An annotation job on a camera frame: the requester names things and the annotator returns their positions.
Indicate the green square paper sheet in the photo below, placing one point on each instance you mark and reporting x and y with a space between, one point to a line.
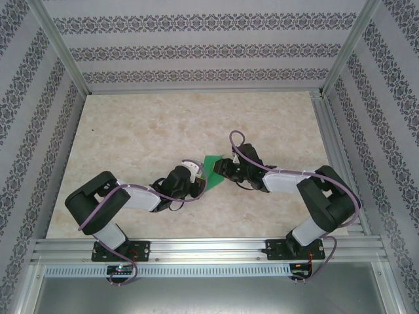
213 181

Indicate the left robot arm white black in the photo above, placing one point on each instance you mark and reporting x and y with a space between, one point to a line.
98 209

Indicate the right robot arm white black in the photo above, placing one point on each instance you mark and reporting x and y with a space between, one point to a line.
324 206

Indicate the sheet metal tray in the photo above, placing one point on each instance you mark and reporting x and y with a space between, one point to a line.
209 294

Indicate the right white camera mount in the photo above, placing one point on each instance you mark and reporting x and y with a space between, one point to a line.
235 158

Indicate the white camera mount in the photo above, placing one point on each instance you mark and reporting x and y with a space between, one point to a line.
235 158
193 168

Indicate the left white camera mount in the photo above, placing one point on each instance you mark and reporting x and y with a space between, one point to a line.
193 168

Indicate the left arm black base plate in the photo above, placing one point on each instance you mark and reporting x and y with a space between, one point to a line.
142 250

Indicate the aluminium mounting rail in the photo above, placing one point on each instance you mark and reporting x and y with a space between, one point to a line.
209 245

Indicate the aluminium back frame rail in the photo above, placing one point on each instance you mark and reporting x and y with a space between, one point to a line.
196 91

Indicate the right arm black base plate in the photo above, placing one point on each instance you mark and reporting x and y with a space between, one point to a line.
275 250

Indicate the aluminium side frame rail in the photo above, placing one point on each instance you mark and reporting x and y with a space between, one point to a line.
332 137

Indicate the aluminium frame post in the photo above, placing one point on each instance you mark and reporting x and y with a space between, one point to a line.
352 42
60 42

